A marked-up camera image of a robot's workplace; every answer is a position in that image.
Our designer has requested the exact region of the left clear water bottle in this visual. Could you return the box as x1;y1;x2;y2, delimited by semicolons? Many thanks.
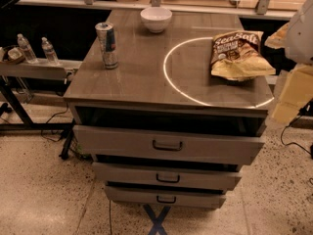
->
18;33;37;64

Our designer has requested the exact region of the grey side table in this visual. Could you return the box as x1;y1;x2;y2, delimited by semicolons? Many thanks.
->
0;59;81;131

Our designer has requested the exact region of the black cable right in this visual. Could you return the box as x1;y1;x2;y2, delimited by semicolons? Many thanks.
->
280;101;313;159

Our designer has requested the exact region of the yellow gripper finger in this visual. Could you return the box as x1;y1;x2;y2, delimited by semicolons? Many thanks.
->
265;23;289;49

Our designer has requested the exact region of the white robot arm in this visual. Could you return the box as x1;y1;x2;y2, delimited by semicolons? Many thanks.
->
265;0;313;125

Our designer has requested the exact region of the clear water bottle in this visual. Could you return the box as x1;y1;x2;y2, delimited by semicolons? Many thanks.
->
41;37;60;66
18;33;37;64

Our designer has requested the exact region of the sea salt chips bag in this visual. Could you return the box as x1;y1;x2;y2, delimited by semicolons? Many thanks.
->
210;30;276;81

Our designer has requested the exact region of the grey top drawer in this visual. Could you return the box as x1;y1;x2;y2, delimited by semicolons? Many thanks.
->
73;125;264;165

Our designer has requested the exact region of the small brown basket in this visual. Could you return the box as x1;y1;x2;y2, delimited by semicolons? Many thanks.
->
0;45;24;65

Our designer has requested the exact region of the grey drawer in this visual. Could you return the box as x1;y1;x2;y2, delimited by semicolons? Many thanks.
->
73;125;264;165
92;163;242;192
105;186;226;210

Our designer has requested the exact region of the white ceramic bowl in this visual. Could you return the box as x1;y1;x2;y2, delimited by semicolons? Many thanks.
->
140;7;172;33

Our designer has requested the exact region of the grey bottom drawer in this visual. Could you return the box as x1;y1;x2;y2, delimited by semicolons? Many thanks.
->
105;186;226;210

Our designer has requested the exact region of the red bull can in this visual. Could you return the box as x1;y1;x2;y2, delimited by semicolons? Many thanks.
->
95;22;118;69

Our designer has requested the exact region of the grey middle drawer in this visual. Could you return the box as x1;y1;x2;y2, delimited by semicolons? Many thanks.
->
92;163;242;192

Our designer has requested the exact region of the black floor cable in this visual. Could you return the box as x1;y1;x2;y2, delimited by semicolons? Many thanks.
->
39;103;71;144

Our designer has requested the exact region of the grey drawer cabinet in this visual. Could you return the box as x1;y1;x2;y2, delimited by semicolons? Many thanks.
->
65;10;273;197

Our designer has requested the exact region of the blue tape cross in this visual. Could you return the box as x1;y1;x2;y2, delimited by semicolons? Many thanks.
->
143;205;170;235

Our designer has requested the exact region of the right clear water bottle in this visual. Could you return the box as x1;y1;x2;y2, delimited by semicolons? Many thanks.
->
41;37;60;66

